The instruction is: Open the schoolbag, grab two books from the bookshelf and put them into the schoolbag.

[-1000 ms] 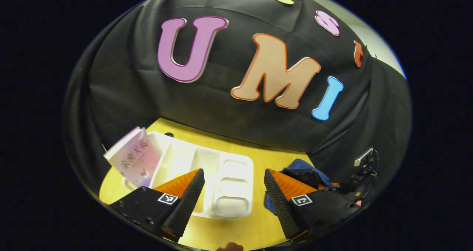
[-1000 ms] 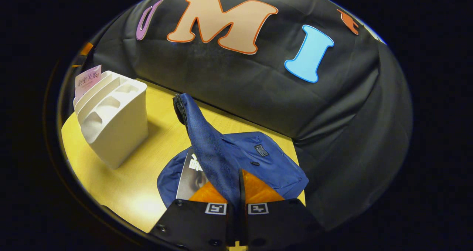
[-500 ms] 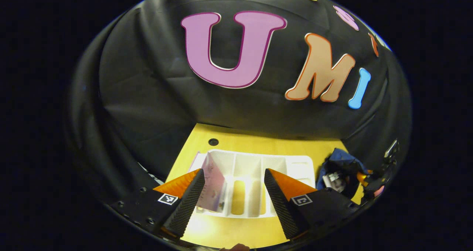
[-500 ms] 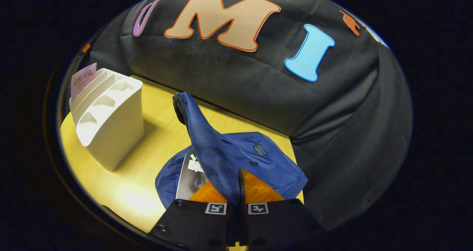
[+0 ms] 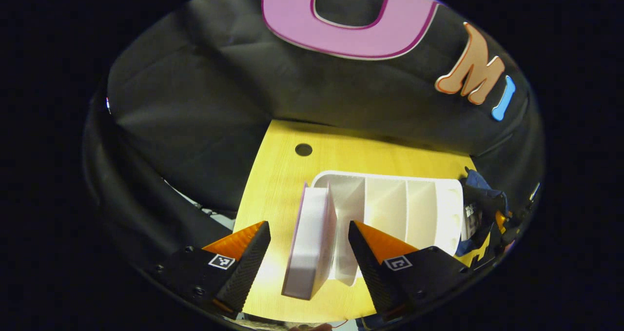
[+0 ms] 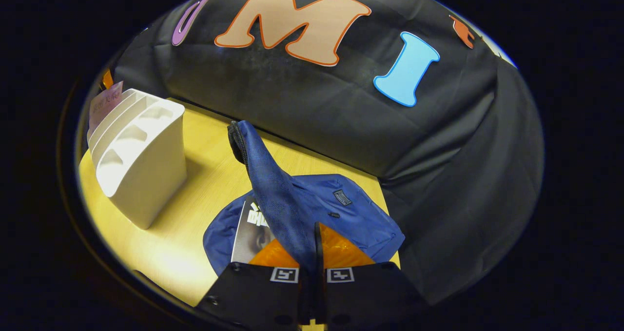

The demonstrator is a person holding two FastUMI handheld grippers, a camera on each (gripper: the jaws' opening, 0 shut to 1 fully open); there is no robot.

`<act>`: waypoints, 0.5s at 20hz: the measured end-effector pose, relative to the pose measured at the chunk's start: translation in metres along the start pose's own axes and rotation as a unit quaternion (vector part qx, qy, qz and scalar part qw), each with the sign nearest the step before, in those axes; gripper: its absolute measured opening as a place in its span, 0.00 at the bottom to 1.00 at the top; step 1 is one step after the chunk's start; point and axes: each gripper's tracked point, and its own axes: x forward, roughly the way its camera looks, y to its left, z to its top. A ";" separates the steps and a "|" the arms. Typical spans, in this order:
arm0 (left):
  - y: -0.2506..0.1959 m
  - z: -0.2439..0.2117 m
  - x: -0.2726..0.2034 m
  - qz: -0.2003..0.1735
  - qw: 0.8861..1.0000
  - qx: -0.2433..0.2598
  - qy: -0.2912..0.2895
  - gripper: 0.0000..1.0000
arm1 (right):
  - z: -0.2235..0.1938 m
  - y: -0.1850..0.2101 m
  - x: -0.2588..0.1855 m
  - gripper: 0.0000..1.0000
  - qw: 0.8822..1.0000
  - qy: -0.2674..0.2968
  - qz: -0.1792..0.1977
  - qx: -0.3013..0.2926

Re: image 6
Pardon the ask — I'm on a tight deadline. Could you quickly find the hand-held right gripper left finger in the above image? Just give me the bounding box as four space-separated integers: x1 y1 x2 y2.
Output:
195 222 318 331

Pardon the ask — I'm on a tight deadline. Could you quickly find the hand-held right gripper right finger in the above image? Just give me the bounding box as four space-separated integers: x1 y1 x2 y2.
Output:
314 222 429 331

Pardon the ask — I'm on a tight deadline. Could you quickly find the pink book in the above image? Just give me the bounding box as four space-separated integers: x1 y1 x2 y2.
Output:
88 81 124 129

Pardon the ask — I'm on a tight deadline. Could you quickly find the black portrait cover book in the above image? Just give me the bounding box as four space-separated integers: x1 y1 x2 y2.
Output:
231 200 276 264

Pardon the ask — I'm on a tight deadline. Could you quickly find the blue schoolbag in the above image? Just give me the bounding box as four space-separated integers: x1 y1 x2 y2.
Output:
203 120 405 277

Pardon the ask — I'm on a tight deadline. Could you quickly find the white bookshelf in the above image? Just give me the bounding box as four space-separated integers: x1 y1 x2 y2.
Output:
87 88 187 230

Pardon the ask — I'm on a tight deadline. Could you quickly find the black backdrop cloth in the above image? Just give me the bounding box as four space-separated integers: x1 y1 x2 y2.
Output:
110 0 544 305

